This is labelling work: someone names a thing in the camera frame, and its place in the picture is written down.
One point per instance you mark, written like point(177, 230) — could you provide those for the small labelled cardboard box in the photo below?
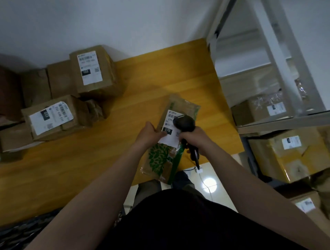
point(313, 208)

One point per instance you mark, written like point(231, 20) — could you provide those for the person's dark trousers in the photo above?
point(184, 181)

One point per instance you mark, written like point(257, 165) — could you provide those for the person's right hand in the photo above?
point(199, 140)

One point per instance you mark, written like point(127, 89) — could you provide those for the labelled cardboard box with film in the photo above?
point(250, 112)

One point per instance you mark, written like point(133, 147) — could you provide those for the white metal shelf rack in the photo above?
point(281, 64)

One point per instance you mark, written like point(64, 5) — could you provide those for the person's left forearm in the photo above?
point(103, 190)

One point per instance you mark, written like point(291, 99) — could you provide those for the small taped brown parcel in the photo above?
point(94, 109)

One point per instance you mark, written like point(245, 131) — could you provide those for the person's left fingers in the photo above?
point(160, 133)

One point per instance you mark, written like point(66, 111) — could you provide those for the flat cardboard box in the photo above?
point(15, 139)

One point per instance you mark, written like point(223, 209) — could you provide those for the dark brown box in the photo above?
point(10, 95)

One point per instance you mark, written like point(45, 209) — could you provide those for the plain cardboard box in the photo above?
point(61, 77)
point(36, 86)

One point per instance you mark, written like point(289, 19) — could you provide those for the black barcode scanner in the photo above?
point(184, 123)

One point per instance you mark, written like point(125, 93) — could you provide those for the person's right forearm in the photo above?
point(257, 201)

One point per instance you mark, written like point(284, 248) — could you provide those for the large pale cardboard box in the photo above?
point(247, 85)

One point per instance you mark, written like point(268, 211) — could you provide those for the person's right fingers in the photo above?
point(186, 135)

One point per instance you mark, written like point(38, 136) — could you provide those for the wide labelled cardboard box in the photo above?
point(74, 113)

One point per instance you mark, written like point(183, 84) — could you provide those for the yellow taped cardboard box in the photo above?
point(291, 159)

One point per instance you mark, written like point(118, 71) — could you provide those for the person's left hand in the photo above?
point(148, 135)

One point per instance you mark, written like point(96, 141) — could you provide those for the person's black shirt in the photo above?
point(185, 224)

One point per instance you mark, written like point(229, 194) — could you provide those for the tall labelled cardboard box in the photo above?
point(100, 72)

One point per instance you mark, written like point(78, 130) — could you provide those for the dark patterned mat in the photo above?
point(20, 231)

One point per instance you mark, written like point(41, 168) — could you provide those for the brown parcel with green leaves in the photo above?
point(159, 157)

